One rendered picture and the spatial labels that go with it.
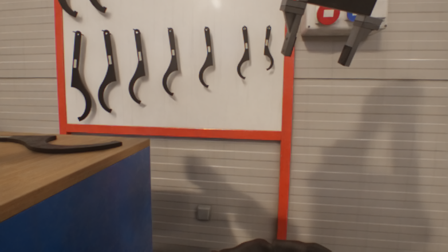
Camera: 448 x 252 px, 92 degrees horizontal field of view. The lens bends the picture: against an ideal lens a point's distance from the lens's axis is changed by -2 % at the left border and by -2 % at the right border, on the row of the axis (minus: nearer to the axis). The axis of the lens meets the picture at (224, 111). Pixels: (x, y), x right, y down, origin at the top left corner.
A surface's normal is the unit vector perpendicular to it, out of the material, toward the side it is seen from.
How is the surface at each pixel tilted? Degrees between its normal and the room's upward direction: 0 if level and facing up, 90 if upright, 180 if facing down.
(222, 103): 90
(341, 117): 90
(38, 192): 90
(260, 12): 90
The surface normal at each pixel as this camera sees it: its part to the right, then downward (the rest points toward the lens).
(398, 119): -0.12, 0.08
